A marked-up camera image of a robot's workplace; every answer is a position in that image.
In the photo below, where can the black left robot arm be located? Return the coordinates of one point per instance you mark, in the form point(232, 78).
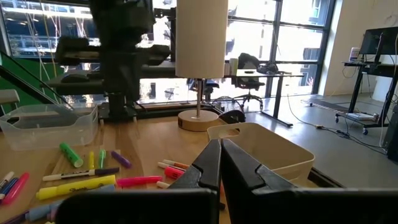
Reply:
point(119, 81)

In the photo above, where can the dark bag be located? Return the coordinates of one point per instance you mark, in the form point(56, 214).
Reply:
point(267, 68)

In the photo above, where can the white top standing desk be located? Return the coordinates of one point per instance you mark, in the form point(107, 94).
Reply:
point(277, 96)

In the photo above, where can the purple pen highlighter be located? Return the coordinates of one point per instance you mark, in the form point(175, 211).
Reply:
point(121, 159)

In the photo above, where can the yellow Sharpie highlighter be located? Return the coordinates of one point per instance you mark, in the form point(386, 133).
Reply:
point(74, 187)

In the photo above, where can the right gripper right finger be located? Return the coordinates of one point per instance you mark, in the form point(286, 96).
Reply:
point(242, 186)

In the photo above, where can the large black display screen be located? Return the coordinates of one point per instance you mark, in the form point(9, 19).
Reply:
point(377, 42)

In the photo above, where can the fat purple highlighter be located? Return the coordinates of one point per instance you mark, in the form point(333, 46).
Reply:
point(52, 215)

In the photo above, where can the green pen highlighter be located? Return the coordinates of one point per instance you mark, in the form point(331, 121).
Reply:
point(102, 158)

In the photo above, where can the white marker black print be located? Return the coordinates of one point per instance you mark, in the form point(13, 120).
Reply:
point(162, 184)

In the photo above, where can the white canister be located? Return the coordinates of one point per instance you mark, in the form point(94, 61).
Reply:
point(354, 54)

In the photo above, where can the blue highlighter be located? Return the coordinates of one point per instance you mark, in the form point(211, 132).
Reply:
point(40, 211)

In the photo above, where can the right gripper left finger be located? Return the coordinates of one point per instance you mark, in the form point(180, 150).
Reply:
point(202, 174)

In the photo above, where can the black office chair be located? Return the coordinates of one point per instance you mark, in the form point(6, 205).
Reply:
point(248, 82)

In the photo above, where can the dark-capped white dry-erase marker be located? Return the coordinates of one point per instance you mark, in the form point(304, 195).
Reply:
point(77, 174)

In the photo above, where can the black floor fan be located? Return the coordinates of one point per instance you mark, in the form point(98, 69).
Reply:
point(231, 116)

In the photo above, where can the white shade table lamp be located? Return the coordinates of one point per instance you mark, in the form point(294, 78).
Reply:
point(202, 37)

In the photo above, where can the fat bright green highlighter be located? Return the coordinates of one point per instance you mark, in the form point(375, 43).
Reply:
point(71, 154)

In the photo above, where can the pale cylinder container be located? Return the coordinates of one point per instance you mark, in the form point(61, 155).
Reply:
point(234, 67)

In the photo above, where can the white plastic bin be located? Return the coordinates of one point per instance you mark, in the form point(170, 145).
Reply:
point(273, 146)

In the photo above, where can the black computer tower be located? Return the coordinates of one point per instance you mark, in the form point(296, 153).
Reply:
point(393, 133)

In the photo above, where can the clear shallow plastic bin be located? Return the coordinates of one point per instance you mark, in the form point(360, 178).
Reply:
point(46, 130)

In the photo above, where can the large pink highlighter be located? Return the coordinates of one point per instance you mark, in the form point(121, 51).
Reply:
point(172, 173)

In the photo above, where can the grey chair armrest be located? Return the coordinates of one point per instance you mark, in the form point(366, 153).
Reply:
point(8, 96)

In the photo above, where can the large office desk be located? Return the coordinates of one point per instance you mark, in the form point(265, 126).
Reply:
point(155, 72)

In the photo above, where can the black rolling cart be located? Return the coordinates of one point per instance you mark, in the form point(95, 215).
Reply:
point(373, 67)

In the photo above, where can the yellow pen highlighter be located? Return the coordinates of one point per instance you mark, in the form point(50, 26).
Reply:
point(91, 160)

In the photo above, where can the dark blue office chair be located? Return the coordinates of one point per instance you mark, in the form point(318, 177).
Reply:
point(211, 85)

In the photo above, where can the blue dry-erase marker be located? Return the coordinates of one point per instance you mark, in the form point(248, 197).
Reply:
point(8, 189)

